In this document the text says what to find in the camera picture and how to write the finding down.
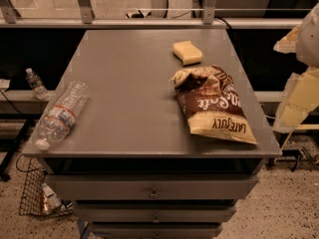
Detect yellow metal stand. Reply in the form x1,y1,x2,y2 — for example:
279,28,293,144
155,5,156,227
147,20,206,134
267,122,319,171

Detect middle drawer with knob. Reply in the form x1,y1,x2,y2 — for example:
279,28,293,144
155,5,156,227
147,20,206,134
74,202,236,223

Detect metal railing frame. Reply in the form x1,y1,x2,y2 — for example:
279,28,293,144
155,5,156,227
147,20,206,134
0,0,318,29

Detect grey drawer cabinet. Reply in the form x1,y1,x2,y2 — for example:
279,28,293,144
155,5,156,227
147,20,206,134
22,28,283,239

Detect bottom drawer with knob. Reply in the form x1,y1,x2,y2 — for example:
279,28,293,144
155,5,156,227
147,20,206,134
91,223,222,239

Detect drawer with knob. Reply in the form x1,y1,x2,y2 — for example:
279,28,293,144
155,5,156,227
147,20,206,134
74,202,236,223
46,174,258,200
91,223,222,239

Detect clear plastic water bottle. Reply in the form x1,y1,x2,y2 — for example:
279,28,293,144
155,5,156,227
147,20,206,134
35,81,89,150

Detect black cable on left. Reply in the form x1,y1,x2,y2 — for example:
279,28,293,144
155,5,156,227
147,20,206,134
0,90,34,182

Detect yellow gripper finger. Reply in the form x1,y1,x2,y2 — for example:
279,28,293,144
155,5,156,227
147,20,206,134
273,67,319,133
273,25,300,54

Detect top drawer with knob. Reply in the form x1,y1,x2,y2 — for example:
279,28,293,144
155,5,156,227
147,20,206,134
46,174,258,200

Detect brown chip bag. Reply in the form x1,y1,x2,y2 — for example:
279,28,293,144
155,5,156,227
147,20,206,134
171,65,257,144

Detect wire mesh basket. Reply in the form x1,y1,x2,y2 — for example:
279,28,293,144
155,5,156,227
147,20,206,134
19,158,73,220

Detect bottle in wire basket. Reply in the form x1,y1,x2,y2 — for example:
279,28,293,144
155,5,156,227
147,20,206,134
42,183,62,214

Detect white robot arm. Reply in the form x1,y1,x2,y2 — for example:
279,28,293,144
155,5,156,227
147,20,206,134
273,4,319,133

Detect small water bottle on shelf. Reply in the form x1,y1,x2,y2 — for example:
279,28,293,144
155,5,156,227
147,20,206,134
26,68,49,100

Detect yellow sponge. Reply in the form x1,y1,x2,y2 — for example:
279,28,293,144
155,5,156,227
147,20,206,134
172,41,202,66

